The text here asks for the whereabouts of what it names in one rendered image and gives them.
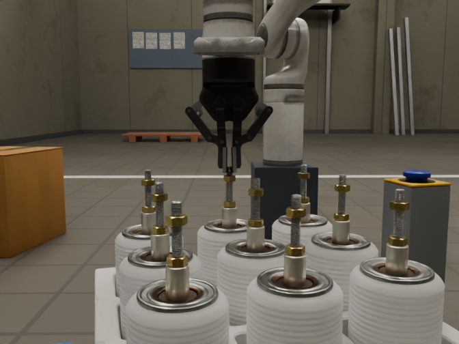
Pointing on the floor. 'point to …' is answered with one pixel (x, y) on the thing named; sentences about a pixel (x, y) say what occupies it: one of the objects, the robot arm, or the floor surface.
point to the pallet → (162, 135)
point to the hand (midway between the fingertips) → (229, 159)
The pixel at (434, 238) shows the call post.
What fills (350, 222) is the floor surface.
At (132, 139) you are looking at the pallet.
